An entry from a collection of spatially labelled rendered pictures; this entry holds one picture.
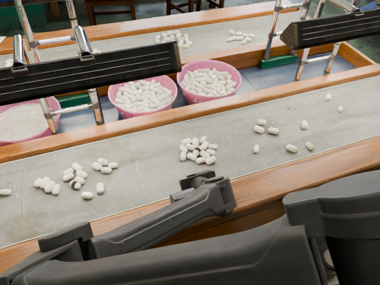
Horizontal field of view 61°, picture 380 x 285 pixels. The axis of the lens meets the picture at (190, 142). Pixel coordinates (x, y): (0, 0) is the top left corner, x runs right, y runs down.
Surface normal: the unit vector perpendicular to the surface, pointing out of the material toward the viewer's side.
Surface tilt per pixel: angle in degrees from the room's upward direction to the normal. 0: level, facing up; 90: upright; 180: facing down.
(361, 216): 65
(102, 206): 0
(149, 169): 0
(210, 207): 49
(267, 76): 0
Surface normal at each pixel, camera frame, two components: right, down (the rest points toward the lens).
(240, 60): 0.36, 0.67
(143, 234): 0.72, -0.24
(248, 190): 0.04, -0.70
